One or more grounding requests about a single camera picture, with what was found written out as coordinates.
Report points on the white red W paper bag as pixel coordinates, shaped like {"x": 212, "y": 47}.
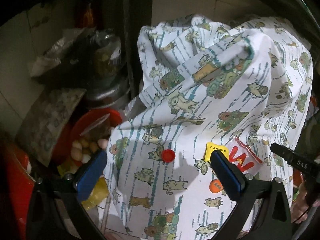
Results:
{"x": 243, "y": 158}

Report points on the red bottle cap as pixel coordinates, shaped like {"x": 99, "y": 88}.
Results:
{"x": 168, "y": 155}

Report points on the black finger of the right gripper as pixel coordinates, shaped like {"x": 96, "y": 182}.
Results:
{"x": 304, "y": 165}

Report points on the white cat-print cloth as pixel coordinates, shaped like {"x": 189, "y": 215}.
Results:
{"x": 203, "y": 81}

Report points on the orange bottle cap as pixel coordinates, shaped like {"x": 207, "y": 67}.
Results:
{"x": 215, "y": 186}

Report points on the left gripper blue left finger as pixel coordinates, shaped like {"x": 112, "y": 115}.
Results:
{"x": 88, "y": 174}

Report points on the glass jar with lid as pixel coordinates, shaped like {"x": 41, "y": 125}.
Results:
{"x": 107, "y": 53}

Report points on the red plastic basin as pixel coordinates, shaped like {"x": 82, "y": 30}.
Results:
{"x": 92, "y": 126}

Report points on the yellow plastic bag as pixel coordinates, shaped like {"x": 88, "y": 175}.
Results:
{"x": 99, "y": 193}

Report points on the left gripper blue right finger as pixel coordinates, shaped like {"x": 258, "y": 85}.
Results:
{"x": 231, "y": 178}

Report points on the red cardboard box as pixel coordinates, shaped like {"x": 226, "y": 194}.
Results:
{"x": 21, "y": 184}

